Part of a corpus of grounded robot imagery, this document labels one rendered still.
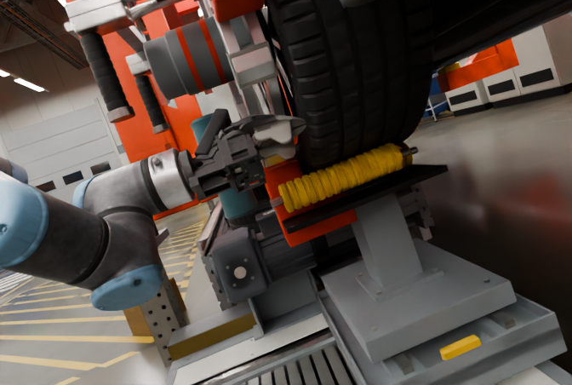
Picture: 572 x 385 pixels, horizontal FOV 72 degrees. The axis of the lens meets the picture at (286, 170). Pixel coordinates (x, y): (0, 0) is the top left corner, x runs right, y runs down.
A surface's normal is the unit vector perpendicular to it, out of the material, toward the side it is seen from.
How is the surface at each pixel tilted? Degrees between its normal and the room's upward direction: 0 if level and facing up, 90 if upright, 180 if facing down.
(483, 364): 90
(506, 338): 90
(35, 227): 101
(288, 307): 90
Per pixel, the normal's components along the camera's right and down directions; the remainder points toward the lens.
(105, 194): -0.19, -0.58
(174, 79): 0.31, 0.64
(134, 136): 0.11, 0.04
